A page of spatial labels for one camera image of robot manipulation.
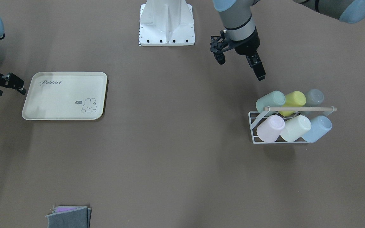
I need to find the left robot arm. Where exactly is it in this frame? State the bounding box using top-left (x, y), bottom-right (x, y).
top-left (210, 0), bottom-right (365, 81)

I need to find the grey cup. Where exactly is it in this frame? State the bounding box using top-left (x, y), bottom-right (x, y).
top-left (303, 89), bottom-right (324, 107)

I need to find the white wire cup rack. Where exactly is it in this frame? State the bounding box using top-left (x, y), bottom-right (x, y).
top-left (248, 106), bottom-right (337, 144)

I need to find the green cup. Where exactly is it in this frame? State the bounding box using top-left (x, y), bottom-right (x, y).
top-left (255, 91), bottom-right (286, 113)

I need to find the cream cup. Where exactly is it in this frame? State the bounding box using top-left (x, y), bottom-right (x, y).
top-left (280, 115), bottom-right (311, 142)

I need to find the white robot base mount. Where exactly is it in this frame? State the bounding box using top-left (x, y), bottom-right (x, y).
top-left (138, 0), bottom-right (195, 46)

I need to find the blue cup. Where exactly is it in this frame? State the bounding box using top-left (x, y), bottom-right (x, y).
top-left (301, 115), bottom-right (333, 143)

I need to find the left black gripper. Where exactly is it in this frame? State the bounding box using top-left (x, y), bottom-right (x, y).
top-left (214, 28), bottom-right (266, 81)

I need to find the yellow cup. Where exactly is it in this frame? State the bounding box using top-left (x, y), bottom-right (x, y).
top-left (279, 91), bottom-right (306, 117)

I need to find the pink cup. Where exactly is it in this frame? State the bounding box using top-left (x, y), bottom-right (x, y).
top-left (256, 115), bottom-right (285, 143)

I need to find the grey folded cloth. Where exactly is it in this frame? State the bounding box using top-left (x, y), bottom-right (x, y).
top-left (46, 206), bottom-right (92, 228)

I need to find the cream rabbit tray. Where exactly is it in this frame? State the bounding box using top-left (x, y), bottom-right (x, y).
top-left (22, 71), bottom-right (108, 121)

